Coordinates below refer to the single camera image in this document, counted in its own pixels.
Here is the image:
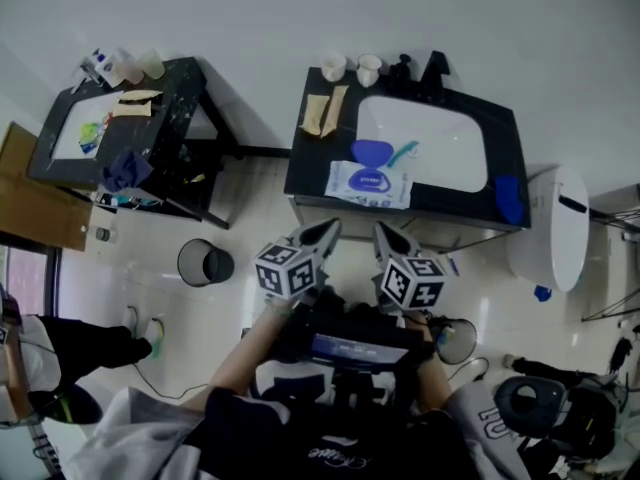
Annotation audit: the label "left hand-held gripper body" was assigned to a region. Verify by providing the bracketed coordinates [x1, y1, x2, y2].
[253, 227, 331, 303]

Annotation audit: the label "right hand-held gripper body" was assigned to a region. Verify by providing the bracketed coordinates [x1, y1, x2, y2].
[372, 240, 447, 314]

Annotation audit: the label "white wet wipes pack blue lid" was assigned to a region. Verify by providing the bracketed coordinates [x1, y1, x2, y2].
[324, 139, 414, 211]

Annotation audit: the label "person's right forearm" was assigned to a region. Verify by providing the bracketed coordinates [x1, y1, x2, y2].
[403, 311, 454, 415]

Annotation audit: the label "person's left forearm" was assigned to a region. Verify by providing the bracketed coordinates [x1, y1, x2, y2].
[179, 297, 297, 415]

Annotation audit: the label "black chest-mounted device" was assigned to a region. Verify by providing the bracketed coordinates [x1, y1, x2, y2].
[277, 312, 427, 370]

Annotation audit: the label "teal toothbrush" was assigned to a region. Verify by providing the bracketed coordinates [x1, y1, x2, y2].
[387, 140, 421, 167]

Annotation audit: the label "white rectangular sink basin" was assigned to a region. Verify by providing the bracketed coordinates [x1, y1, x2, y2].
[355, 94, 489, 195]

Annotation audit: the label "beige folded towel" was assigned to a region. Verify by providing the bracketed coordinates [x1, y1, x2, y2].
[117, 89, 165, 103]
[319, 84, 350, 139]
[298, 93, 332, 135]
[110, 100, 154, 119]

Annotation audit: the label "white toilet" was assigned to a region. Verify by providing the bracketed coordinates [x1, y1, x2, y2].
[506, 164, 592, 294]

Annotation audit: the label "white cup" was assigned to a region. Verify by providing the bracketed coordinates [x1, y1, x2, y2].
[320, 52, 348, 82]
[356, 53, 384, 89]

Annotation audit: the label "black soap dispenser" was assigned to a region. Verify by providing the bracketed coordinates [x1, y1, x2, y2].
[389, 53, 414, 92]

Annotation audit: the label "black faucet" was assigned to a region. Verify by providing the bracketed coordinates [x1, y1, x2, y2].
[418, 50, 452, 105]

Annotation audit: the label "person's dark jersey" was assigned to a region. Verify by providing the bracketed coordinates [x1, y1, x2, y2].
[62, 307, 532, 480]

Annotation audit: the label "dark blue cloth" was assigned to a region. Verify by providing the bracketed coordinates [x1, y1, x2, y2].
[100, 149, 155, 193]

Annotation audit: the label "speckled black vanity counter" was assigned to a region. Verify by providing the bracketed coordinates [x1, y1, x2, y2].
[26, 56, 242, 231]

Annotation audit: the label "metal rack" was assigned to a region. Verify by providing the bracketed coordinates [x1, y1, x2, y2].
[581, 206, 640, 325]

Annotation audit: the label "black bag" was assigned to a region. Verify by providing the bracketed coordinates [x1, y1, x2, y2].
[512, 355, 626, 462]

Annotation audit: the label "colourful packets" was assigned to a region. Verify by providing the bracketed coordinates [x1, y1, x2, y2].
[78, 111, 114, 155]

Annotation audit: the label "translucent plastic cup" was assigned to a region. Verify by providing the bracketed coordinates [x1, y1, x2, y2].
[112, 47, 142, 85]
[136, 48, 167, 81]

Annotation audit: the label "small white blue bottle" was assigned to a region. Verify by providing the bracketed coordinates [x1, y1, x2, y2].
[91, 47, 119, 88]

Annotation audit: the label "black wire waste bin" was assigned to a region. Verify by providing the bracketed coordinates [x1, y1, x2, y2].
[176, 237, 236, 288]
[432, 317, 478, 366]

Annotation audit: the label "black floor cable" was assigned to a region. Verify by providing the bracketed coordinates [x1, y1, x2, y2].
[132, 361, 209, 401]

